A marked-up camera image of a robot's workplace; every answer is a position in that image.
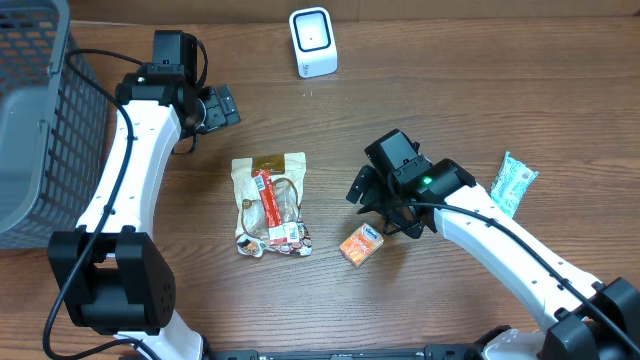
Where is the orange tissue pack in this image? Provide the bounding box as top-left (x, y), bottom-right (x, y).
top-left (339, 223), bottom-right (384, 267)

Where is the red snack stick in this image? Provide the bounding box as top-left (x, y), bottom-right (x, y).
top-left (253, 169), bottom-right (300, 246)

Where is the beige brown snack bag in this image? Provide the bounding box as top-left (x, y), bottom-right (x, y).
top-left (231, 152), bottom-right (312, 257)

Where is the teal tissue pack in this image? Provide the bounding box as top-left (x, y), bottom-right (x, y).
top-left (490, 151), bottom-right (538, 218)

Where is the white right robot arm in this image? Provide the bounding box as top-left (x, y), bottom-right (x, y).
top-left (346, 129), bottom-right (639, 360)

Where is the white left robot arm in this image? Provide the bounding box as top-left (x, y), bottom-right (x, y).
top-left (42, 30), bottom-right (241, 359)

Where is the white barcode scanner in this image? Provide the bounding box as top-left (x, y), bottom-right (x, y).
top-left (288, 6), bottom-right (338, 78)

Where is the grey plastic basket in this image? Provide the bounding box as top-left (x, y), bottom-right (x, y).
top-left (1, 0), bottom-right (109, 249)

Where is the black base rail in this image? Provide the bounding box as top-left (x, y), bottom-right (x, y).
top-left (204, 344), bottom-right (484, 360)

